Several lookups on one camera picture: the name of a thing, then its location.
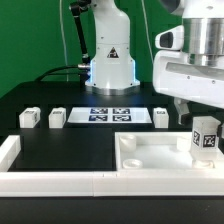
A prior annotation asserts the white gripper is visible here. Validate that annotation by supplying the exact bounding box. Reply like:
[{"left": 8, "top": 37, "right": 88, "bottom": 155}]
[{"left": 153, "top": 25, "right": 224, "bottom": 138}]

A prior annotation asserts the white square tabletop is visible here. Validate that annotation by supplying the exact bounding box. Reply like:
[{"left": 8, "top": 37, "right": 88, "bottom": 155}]
[{"left": 115, "top": 132, "right": 224, "bottom": 170}]

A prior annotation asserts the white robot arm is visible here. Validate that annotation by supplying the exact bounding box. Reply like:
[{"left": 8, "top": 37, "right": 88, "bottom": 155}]
[{"left": 70, "top": 0, "right": 224, "bottom": 117}]

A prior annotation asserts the white U-shaped obstacle fence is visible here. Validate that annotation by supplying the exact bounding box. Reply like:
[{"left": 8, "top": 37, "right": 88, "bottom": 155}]
[{"left": 0, "top": 135, "right": 224, "bottom": 197}]

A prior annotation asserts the white marker sheet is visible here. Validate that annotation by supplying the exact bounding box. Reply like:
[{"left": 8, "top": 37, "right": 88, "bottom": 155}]
[{"left": 68, "top": 107, "right": 152, "bottom": 124}]

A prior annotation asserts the black cable bundle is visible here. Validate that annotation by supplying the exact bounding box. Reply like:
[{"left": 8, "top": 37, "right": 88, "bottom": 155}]
[{"left": 34, "top": 63, "right": 91, "bottom": 83}]

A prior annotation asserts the white hanging cable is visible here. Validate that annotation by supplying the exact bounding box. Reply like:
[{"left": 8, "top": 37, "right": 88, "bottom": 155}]
[{"left": 58, "top": 0, "right": 70, "bottom": 66}]

